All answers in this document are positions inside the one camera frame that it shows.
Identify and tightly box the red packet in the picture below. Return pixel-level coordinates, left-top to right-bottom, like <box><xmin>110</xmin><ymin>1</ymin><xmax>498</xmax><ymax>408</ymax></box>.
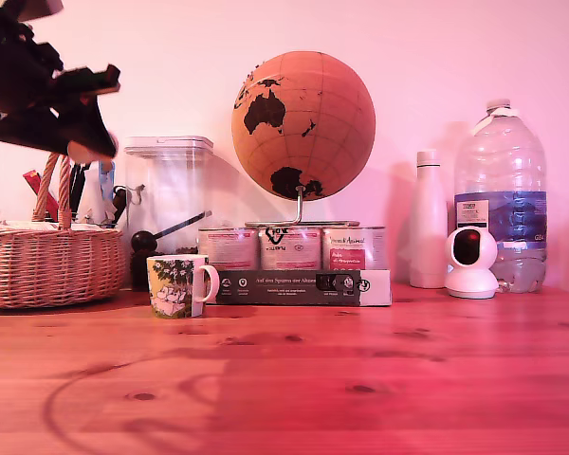
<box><xmin>22</xmin><ymin>171</ymin><xmax>59</xmax><ymax>222</ymax></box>

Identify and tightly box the black pen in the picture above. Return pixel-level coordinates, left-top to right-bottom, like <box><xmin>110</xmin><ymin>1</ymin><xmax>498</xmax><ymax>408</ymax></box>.
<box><xmin>68</xmin><ymin>163</ymin><xmax>83</xmax><ymax>217</ymax></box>
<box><xmin>75</xmin><ymin>162</ymin><xmax>93</xmax><ymax>215</ymax></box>

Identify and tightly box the blue and white card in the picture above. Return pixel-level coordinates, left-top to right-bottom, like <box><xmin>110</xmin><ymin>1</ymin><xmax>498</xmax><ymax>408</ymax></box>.
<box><xmin>98</xmin><ymin>159</ymin><xmax>117</xmax><ymax>210</ymax></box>

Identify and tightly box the white paper stack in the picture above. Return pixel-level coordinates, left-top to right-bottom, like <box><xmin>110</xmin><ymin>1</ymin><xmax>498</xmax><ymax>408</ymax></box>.
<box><xmin>0</xmin><ymin>218</ymin><xmax>106</xmax><ymax>234</ymax></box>

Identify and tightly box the clear lidded storage container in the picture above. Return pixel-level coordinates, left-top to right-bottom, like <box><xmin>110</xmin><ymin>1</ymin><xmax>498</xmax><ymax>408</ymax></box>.
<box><xmin>123</xmin><ymin>136</ymin><xmax>215</xmax><ymax>267</ymax></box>

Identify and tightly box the wicker basket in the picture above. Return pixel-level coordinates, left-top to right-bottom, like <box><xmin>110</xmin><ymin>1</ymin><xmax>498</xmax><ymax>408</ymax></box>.
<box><xmin>0</xmin><ymin>151</ymin><xmax>127</xmax><ymax>311</ymax></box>

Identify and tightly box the dark wooden pepper mill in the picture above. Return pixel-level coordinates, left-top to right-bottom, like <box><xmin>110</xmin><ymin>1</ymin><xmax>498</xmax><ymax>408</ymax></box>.
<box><xmin>130</xmin><ymin>229</ymin><xmax>162</xmax><ymax>292</ymax></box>

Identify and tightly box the cartoon print mug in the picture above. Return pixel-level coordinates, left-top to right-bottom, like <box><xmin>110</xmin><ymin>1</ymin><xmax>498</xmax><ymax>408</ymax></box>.
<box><xmin>145</xmin><ymin>254</ymin><xmax>221</xmax><ymax>320</ymax></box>

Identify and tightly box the tin can small text label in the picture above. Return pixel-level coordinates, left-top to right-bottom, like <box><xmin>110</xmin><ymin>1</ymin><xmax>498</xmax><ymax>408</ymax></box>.
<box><xmin>197</xmin><ymin>227</ymin><xmax>262</xmax><ymax>272</ymax></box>

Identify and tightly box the cork globe on metal stand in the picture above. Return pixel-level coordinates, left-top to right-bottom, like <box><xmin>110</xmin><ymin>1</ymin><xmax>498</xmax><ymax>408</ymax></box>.
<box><xmin>230</xmin><ymin>50</ymin><xmax>377</xmax><ymax>228</ymax></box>

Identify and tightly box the tin can black logo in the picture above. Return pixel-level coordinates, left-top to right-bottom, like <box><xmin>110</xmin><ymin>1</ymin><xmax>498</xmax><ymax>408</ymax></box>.
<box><xmin>259</xmin><ymin>227</ymin><xmax>324</xmax><ymax>272</ymax></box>

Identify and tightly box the black and white cardboard tray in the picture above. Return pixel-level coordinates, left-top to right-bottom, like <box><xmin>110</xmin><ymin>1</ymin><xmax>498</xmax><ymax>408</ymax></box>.
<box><xmin>207</xmin><ymin>268</ymin><xmax>394</xmax><ymax>308</ymax></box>

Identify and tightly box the white insulated bottle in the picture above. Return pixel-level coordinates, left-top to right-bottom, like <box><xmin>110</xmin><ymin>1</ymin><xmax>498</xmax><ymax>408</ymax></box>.
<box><xmin>408</xmin><ymin>149</ymin><xmax>450</xmax><ymax>289</ymax></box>

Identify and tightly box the large clear water bottle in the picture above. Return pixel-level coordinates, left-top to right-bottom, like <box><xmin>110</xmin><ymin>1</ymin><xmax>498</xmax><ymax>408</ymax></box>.
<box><xmin>452</xmin><ymin>98</ymin><xmax>549</xmax><ymax>294</ymax></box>

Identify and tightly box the black long-handled scoop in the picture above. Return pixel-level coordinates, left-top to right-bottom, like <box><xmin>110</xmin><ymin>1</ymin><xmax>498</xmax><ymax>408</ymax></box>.
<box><xmin>153</xmin><ymin>210</ymin><xmax>213</xmax><ymax>240</ymax></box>

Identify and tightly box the small white round camera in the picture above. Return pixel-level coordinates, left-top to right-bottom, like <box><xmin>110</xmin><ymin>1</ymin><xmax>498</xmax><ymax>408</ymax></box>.
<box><xmin>443</xmin><ymin>227</ymin><xmax>501</xmax><ymax>300</ymax></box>

